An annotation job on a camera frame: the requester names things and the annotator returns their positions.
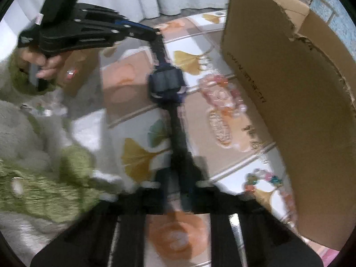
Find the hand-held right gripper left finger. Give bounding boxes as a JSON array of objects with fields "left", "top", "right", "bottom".
[{"left": 30, "top": 170, "right": 179, "bottom": 267}]

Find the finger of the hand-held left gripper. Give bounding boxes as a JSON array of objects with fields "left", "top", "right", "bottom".
[
  {"left": 75, "top": 3, "right": 162, "bottom": 38},
  {"left": 80, "top": 27, "right": 160, "bottom": 48}
]

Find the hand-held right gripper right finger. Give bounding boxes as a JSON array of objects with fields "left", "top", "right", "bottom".
[{"left": 180, "top": 158, "right": 324, "bottom": 267}]

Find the black purple smartwatch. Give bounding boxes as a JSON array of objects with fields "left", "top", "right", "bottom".
[{"left": 147, "top": 32, "right": 195, "bottom": 198}]

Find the pink bead bracelet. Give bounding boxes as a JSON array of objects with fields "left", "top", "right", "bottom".
[{"left": 199, "top": 72, "right": 248, "bottom": 112}]

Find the brown cardboard box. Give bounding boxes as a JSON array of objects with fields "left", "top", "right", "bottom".
[{"left": 220, "top": 0, "right": 356, "bottom": 252}]

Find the person's left hand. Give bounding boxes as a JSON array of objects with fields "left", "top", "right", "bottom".
[{"left": 22, "top": 49, "right": 63, "bottom": 80}]

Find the round gold filigree earring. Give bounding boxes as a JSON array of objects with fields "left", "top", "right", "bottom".
[{"left": 207, "top": 110, "right": 233, "bottom": 146}]

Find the green cream fluffy garment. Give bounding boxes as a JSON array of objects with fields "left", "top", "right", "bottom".
[{"left": 0, "top": 100, "right": 124, "bottom": 229}]

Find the oval pearl brooch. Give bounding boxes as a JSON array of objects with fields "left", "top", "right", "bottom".
[{"left": 10, "top": 177, "right": 23, "bottom": 198}]

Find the blue patterned cloth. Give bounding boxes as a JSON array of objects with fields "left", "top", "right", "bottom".
[{"left": 288, "top": 0, "right": 351, "bottom": 48}]

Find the multicolour bead bracelet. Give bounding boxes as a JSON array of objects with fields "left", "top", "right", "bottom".
[{"left": 244, "top": 168, "right": 299, "bottom": 229}]

